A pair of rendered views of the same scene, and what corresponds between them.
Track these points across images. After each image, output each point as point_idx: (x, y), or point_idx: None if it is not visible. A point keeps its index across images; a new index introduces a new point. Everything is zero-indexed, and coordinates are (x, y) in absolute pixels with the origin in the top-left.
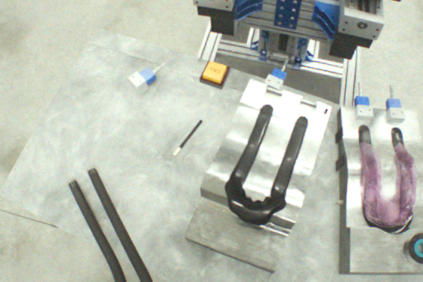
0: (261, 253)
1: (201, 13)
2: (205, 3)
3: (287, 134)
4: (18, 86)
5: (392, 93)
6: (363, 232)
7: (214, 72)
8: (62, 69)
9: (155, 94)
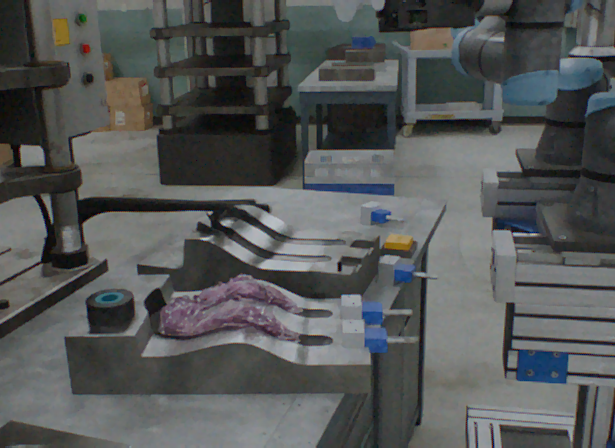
0: (160, 257)
1: (491, 232)
2: (481, 199)
3: (305, 253)
4: (448, 311)
5: (399, 336)
6: (158, 281)
7: (395, 238)
8: (490, 340)
9: (364, 228)
